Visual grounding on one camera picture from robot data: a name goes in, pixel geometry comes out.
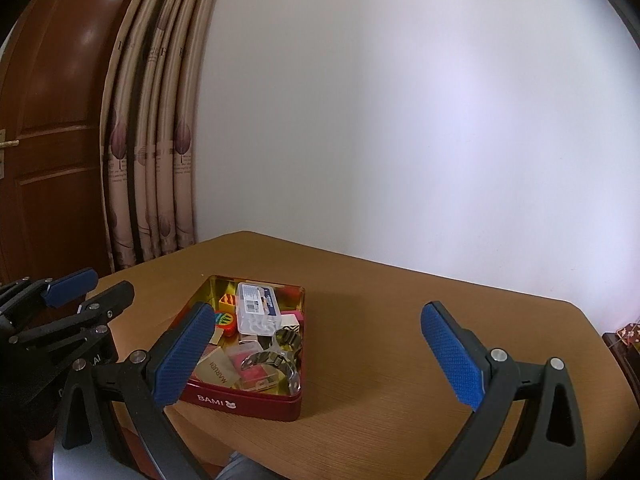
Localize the clear plastic case white label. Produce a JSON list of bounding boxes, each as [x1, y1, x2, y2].
[[236, 281, 282, 336]]

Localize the dark wooden cabinet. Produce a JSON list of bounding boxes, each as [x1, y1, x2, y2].
[[601, 317, 640, 361]]

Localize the beige leaf print curtain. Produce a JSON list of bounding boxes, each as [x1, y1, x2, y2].
[[100, 0, 231, 273]]

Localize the brown wooden door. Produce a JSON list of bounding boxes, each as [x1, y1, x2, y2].
[[0, 0, 151, 286]]

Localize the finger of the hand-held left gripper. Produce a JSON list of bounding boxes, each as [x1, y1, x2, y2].
[[0, 268, 99, 328], [9, 281, 136, 357]]

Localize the red tin box gold inside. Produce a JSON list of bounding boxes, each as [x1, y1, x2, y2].
[[170, 274, 306, 421]]

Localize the clear case red contents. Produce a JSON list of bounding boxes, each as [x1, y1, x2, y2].
[[227, 342, 281, 392]]

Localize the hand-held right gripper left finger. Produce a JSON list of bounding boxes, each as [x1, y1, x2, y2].
[[52, 301, 217, 480]]

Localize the large metal spring clip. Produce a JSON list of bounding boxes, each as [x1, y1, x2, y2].
[[237, 325, 302, 397]]

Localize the person's jeans leg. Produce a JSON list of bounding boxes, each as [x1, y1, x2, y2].
[[215, 450, 281, 480]]

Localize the beige cardboard cube box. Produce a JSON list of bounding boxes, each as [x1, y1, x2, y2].
[[191, 356, 242, 389]]

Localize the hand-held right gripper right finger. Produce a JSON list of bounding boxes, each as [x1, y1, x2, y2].
[[420, 301, 588, 480]]

